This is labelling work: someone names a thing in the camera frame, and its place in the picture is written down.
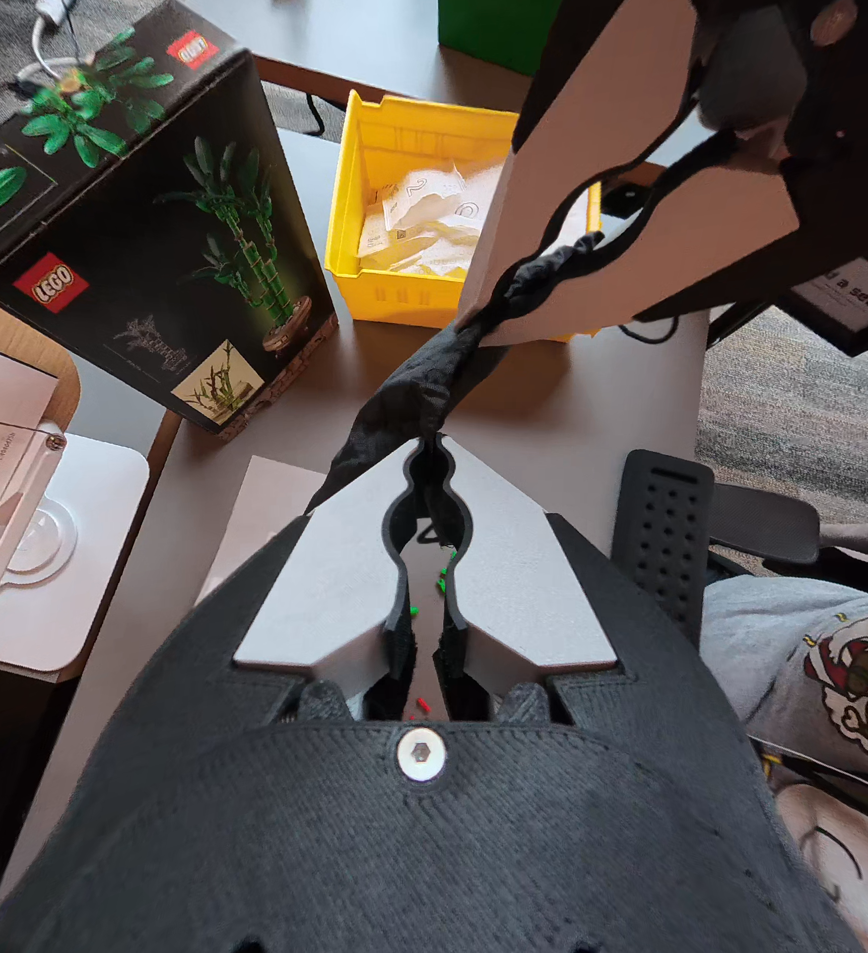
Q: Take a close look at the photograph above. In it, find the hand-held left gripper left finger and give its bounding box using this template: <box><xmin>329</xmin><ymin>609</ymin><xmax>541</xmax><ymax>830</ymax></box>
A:
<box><xmin>231</xmin><ymin>436</ymin><xmax>435</xmax><ymax>722</ymax></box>

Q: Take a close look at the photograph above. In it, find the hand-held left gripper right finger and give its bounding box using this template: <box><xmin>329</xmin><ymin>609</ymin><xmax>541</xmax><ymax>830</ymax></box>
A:
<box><xmin>432</xmin><ymin>434</ymin><xmax>621</xmax><ymax>722</ymax></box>

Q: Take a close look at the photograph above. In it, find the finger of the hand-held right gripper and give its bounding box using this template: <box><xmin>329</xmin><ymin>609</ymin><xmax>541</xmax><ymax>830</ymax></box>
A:
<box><xmin>482</xmin><ymin>133</ymin><xmax>802</xmax><ymax>347</ymax></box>
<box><xmin>453</xmin><ymin>0</ymin><xmax>697</xmax><ymax>330</ymax></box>

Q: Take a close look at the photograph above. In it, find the black drawstring pouch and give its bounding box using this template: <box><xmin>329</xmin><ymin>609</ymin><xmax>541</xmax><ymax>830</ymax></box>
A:
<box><xmin>306</xmin><ymin>231</ymin><xmax>606</xmax><ymax>552</ymax></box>

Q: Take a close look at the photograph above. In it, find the open instruction booklet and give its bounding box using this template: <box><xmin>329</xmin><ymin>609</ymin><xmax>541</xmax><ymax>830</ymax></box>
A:
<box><xmin>196</xmin><ymin>454</ymin><xmax>331</xmax><ymax>608</ymax></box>

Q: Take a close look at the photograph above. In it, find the pile of white paper bags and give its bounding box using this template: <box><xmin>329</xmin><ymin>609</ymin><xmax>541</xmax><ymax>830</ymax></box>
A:
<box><xmin>358</xmin><ymin>160</ymin><xmax>509</xmax><ymax>280</ymax></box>

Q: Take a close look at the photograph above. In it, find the green plastic bin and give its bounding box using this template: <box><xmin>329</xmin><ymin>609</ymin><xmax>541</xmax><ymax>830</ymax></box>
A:
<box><xmin>437</xmin><ymin>0</ymin><xmax>563</xmax><ymax>75</ymax></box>

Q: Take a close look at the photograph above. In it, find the black framed sign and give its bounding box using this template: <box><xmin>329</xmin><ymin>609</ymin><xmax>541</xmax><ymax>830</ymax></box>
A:
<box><xmin>782</xmin><ymin>255</ymin><xmax>868</xmax><ymax>360</ymax></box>

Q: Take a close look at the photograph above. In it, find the black perforated chair armrest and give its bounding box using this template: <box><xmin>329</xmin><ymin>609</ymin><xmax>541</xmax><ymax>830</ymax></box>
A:
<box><xmin>612</xmin><ymin>449</ymin><xmax>716</xmax><ymax>649</ymax></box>

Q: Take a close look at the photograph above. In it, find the yellow plastic bin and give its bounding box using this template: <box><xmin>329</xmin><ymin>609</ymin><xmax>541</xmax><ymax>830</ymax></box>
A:
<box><xmin>324</xmin><ymin>89</ymin><xmax>602</xmax><ymax>343</ymax></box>

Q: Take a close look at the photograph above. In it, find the white document stand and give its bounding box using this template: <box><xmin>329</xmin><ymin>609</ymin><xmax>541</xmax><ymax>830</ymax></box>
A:
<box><xmin>0</xmin><ymin>420</ymin><xmax>150</xmax><ymax>683</ymax></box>

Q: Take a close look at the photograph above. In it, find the black bamboo-print cardboard box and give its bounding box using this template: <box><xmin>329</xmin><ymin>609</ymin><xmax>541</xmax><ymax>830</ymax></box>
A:
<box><xmin>0</xmin><ymin>0</ymin><xmax>339</xmax><ymax>442</ymax></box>

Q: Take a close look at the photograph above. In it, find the white charger cable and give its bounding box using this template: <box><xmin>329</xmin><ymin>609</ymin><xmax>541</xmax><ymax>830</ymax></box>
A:
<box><xmin>17</xmin><ymin>0</ymin><xmax>81</xmax><ymax>86</ymax></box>

